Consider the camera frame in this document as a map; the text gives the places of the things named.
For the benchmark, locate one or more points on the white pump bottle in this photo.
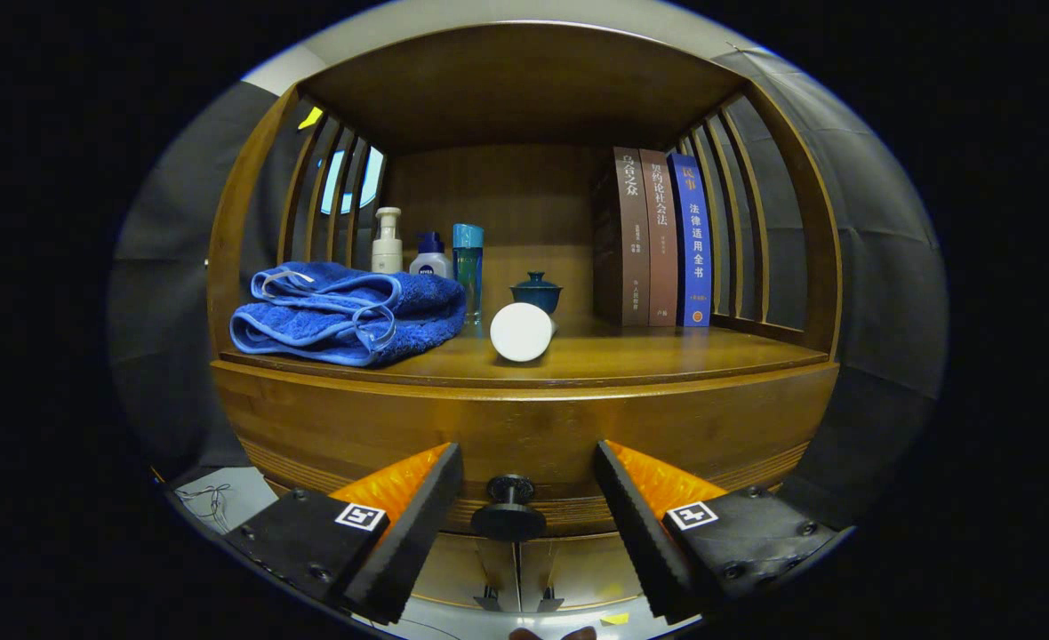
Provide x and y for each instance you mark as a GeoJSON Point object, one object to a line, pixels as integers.
{"type": "Point", "coordinates": [388, 253]}

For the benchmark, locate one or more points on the reddish brown book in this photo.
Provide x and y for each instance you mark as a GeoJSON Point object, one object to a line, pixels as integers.
{"type": "Point", "coordinates": [660, 240]}

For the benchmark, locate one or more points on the yellow tape piece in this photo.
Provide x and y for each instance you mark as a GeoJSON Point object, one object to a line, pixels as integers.
{"type": "Point", "coordinates": [614, 618]}

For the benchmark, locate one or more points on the blue book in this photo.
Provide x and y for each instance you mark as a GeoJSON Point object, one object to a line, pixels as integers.
{"type": "Point", "coordinates": [693, 240]}

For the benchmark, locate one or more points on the dark brown book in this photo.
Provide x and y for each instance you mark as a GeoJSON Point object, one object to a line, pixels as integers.
{"type": "Point", "coordinates": [633, 240]}

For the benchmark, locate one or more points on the folded blue towel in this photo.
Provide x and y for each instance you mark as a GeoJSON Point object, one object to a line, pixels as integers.
{"type": "Point", "coordinates": [418, 311]}

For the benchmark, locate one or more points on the clear bottle with blue cap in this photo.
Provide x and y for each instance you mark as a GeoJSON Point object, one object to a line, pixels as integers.
{"type": "Point", "coordinates": [468, 258]}

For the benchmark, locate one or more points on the white lotion bottle blue cap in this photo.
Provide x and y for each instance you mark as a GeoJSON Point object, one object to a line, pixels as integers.
{"type": "Point", "coordinates": [429, 264]}

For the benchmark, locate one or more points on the dark teal lidded cup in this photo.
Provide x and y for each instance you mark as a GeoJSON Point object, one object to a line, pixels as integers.
{"type": "Point", "coordinates": [538, 292]}

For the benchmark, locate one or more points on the wooden drawer with black knob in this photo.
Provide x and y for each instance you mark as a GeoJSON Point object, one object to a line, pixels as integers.
{"type": "Point", "coordinates": [524, 427]}

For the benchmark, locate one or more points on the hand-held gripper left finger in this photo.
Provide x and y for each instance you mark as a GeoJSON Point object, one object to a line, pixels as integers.
{"type": "Point", "coordinates": [409, 547]}

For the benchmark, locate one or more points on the white and green tube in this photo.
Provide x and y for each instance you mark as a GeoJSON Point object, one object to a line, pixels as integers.
{"type": "Point", "coordinates": [522, 332]}

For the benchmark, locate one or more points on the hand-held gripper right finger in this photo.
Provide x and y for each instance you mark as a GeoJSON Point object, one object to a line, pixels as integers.
{"type": "Point", "coordinates": [644, 538]}

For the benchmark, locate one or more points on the wooden cabinet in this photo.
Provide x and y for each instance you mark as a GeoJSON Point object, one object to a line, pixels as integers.
{"type": "Point", "coordinates": [507, 196]}

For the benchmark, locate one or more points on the wooden countertop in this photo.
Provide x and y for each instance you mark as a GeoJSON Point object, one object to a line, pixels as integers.
{"type": "Point", "coordinates": [649, 351]}

